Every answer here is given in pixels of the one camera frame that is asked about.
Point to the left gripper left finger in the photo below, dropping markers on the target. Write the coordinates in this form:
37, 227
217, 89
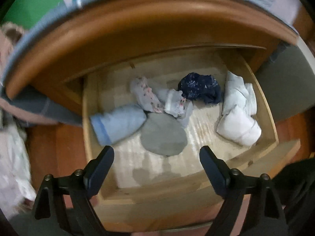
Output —
62, 205

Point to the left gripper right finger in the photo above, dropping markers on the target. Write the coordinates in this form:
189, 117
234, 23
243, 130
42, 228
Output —
265, 215

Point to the white underwear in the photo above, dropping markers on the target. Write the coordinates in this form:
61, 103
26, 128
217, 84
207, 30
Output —
239, 93
239, 127

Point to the navy patterned underwear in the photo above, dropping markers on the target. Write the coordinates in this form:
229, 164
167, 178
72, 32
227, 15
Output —
200, 87

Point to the light blue rolled underwear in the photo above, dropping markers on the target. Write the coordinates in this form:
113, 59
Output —
118, 124

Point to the wooden drawer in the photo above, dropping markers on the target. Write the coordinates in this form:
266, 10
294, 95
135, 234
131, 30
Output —
147, 192

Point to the white folded underwear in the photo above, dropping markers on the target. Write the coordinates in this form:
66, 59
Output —
239, 93

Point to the floral grey underwear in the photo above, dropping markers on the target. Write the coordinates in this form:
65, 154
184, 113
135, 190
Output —
153, 97

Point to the blue checked cloth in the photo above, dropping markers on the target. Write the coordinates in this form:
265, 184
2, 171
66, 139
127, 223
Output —
37, 78

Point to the wooden nightstand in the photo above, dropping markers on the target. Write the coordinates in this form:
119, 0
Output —
137, 29

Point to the grey cabinet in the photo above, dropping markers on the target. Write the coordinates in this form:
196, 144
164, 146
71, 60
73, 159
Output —
287, 80

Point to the pink floral curtain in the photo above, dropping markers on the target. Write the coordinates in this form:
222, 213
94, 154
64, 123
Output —
10, 35

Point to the green foam mat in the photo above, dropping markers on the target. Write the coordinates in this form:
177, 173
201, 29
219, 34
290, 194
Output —
26, 13

